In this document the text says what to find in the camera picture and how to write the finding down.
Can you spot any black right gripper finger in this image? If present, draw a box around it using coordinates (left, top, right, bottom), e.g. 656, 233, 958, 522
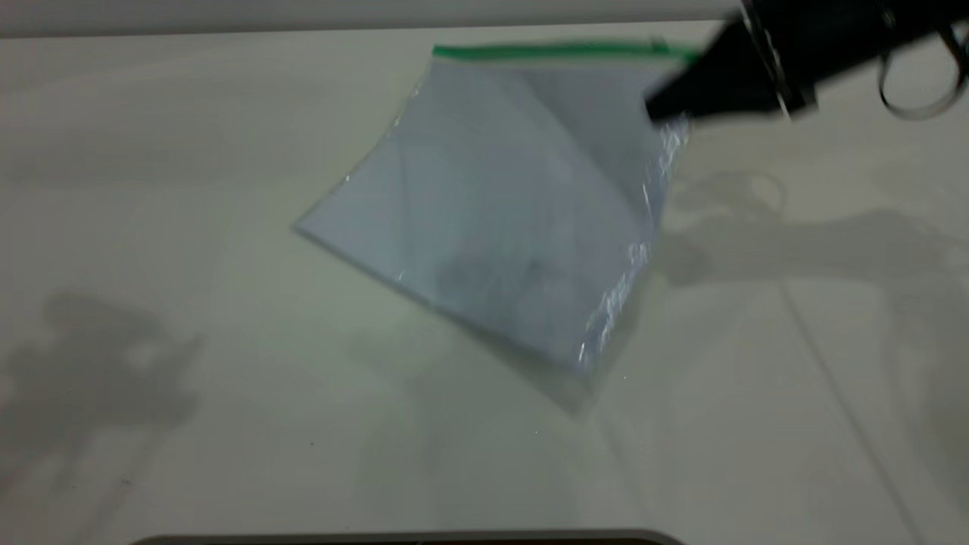
643, 19, 790, 124

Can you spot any black cable loop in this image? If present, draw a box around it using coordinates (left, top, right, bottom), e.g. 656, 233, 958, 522
877, 21, 969, 122

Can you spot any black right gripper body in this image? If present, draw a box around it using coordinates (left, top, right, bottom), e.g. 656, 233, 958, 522
742, 0, 969, 108

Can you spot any clear zipper bag green zip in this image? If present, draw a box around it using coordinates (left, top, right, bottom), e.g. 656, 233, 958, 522
291, 39, 701, 379

